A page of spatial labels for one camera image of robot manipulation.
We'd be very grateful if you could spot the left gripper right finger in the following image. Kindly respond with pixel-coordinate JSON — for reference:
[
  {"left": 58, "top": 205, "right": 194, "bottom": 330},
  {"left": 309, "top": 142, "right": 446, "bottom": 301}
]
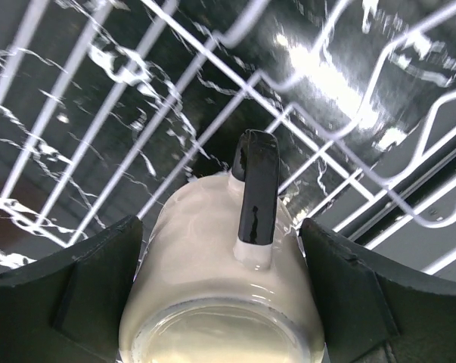
[{"left": 299, "top": 219, "right": 456, "bottom": 362}]

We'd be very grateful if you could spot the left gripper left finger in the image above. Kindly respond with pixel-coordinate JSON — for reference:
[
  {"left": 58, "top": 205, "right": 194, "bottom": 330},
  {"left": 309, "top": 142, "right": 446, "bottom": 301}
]
[{"left": 0, "top": 216, "right": 143, "bottom": 363}]

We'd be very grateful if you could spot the cream ribbed mug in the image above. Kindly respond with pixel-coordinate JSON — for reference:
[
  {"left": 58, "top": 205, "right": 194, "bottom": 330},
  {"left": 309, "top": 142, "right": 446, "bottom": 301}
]
[{"left": 119, "top": 130, "right": 324, "bottom": 362}]

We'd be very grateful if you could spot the white wire dish rack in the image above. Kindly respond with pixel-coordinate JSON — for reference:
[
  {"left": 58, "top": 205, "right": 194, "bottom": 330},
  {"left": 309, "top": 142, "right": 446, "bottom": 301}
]
[{"left": 0, "top": 1, "right": 456, "bottom": 281}]

